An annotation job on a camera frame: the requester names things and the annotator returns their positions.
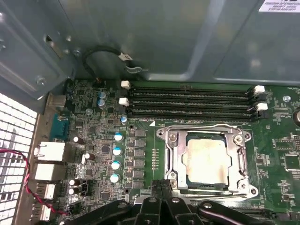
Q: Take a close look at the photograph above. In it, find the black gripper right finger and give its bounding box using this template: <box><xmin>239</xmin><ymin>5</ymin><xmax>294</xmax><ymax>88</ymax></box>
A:
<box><xmin>162</xmin><ymin>179</ymin><xmax>276</xmax><ymax>225</ymax></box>

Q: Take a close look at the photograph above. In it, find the silver rear port block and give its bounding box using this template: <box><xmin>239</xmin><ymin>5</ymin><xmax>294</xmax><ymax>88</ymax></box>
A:
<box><xmin>34</xmin><ymin>163</ymin><xmax>62</xmax><ymax>181</ymax></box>
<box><xmin>37</xmin><ymin>183</ymin><xmax>56</xmax><ymax>200</ymax></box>
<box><xmin>34</xmin><ymin>204</ymin><xmax>52</xmax><ymax>221</ymax></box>
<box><xmin>33</xmin><ymin>141</ymin><xmax>66</xmax><ymax>162</ymax></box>

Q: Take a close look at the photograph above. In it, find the RAM slot with white latches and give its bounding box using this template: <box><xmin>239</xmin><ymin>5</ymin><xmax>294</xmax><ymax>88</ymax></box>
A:
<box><xmin>119</xmin><ymin>97</ymin><xmax>268</xmax><ymax>113</ymax></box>
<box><xmin>121</xmin><ymin>81</ymin><xmax>265</xmax><ymax>96</ymax></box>

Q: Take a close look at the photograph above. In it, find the beige rear port block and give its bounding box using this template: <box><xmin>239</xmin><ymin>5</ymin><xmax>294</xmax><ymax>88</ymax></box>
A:
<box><xmin>46</xmin><ymin>93</ymin><xmax>67</xmax><ymax>109</ymax></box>

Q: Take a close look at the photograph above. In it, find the red black twisted wire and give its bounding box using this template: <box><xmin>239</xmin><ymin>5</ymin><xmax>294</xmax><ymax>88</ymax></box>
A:
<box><xmin>0</xmin><ymin>148</ymin><xmax>71</xmax><ymax>216</ymax></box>

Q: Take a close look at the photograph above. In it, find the green motherboard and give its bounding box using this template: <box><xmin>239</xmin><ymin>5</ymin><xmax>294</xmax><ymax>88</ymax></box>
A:
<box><xmin>43</xmin><ymin>78</ymin><xmax>300</xmax><ymax>225</ymax></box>

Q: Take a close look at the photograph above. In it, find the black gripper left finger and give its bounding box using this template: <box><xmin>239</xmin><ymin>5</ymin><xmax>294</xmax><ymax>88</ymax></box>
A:
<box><xmin>60</xmin><ymin>180</ymin><xmax>163</xmax><ymax>225</ymax></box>

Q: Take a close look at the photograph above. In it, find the white case sticker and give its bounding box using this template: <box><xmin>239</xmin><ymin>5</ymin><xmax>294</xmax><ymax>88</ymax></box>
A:
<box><xmin>258</xmin><ymin>0</ymin><xmax>300</xmax><ymax>14</ymax></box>

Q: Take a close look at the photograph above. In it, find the CPU socket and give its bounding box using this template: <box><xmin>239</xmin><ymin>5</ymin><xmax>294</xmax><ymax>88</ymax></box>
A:
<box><xmin>156</xmin><ymin>124</ymin><xmax>260</xmax><ymax>200</ymax></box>

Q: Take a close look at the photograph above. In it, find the blue serial port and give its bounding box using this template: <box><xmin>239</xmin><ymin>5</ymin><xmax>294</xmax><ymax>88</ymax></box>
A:
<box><xmin>49</xmin><ymin>114</ymin><xmax>70</xmax><ymax>142</ymax></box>

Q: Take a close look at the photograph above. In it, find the black looped case cable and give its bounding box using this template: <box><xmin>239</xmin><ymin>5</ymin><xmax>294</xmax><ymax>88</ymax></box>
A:
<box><xmin>81</xmin><ymin>46</ymin><xmax>132</xmax><ymax>79</ymax></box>

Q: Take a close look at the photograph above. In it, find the RAM slot with black latches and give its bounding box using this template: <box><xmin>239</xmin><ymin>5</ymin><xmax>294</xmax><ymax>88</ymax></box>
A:
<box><xmin>121</xmin><ymin>90</ymin><xmax>261</xmax><ymax>104</ymax></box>
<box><xmin>118</xmin><ymin>106</ymin><xmax>268</xmax><ymax>122</ymax></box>

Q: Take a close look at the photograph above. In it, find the black open PC case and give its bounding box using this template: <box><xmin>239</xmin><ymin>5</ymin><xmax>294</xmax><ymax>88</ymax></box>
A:
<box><xmin>0</xmin><ymin>0</ymin><xmax>300</xmax><ymax>225</ymax></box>

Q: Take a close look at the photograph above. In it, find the silver CPU chip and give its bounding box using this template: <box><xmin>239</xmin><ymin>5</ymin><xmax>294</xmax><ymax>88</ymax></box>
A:
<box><xmin>186</xmin><ymin>132</ymin><xmax>230</xmax><ymax>188</ymax></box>

